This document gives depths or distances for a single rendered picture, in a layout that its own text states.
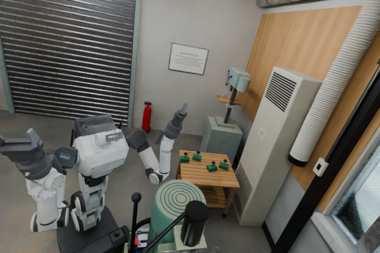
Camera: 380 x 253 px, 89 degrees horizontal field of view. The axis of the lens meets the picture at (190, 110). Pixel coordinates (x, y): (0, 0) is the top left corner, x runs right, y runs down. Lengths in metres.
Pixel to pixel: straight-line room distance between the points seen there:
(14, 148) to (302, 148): 1.85
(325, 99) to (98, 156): 1.62
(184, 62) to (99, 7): 1.52
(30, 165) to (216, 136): 2.44
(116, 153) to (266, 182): 1.62
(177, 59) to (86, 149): 2.59
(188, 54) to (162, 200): 2.98
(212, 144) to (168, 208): 2.41
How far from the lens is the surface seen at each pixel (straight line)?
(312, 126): 1.87
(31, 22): 4.04
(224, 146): 3.08
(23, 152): 0.83
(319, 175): 1.89
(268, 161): 2.13
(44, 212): 1.06
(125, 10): 3.47
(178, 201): 0.69
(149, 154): 1.28
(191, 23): 3.44
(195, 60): 3.48
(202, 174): 2.31
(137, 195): 0.75
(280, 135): 2.00
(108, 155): 1.18
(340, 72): 1.80
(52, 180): 0.92
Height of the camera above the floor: 2.02
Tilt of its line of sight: 23 degrees down
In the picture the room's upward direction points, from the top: 12 degrees clockwise
